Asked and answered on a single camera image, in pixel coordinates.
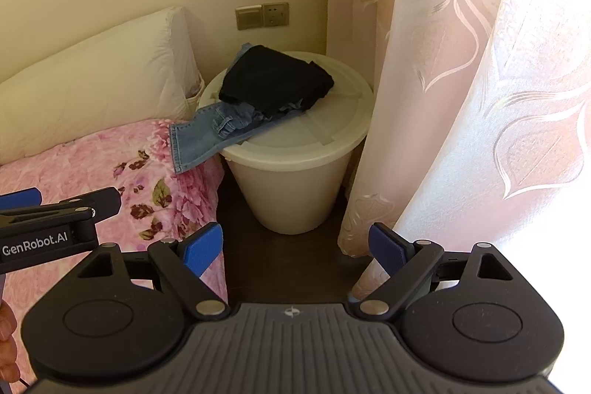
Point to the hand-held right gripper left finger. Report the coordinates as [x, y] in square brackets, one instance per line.
[203, 250]

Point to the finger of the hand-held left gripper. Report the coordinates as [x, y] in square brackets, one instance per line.
[99, 200]
[21, 196]

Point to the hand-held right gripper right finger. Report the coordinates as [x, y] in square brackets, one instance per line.
[388, 251]

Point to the black pants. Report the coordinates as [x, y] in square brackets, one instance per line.
[272, 75]

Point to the person's left hand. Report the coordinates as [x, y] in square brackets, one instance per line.
[5, 338]

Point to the pink floral blanket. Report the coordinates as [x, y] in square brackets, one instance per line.
[69, 163]

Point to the white plastic bucket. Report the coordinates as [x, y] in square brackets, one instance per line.
[286, 191]

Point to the blue jeans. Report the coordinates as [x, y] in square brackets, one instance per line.
[198, 140]

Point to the pink patterned curtain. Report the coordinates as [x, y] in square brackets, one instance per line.
[461, 52]

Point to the bronze wall switch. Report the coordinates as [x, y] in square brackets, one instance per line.
[249, 18]

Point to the bronze wall socket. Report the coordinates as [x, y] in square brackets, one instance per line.
[275, 14]

